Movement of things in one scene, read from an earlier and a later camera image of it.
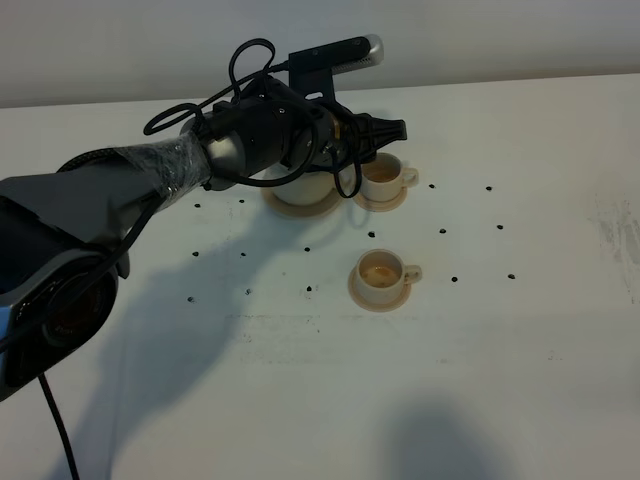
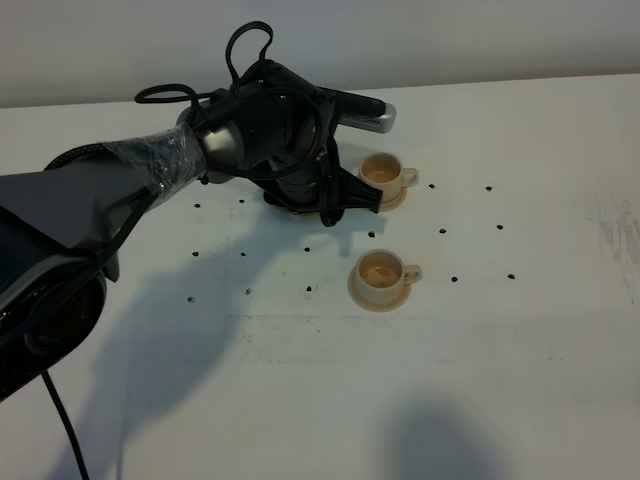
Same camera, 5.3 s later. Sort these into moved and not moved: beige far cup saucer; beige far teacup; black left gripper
Moved: black left gripper
Not moved: beige far teacup; beige far cup saucer
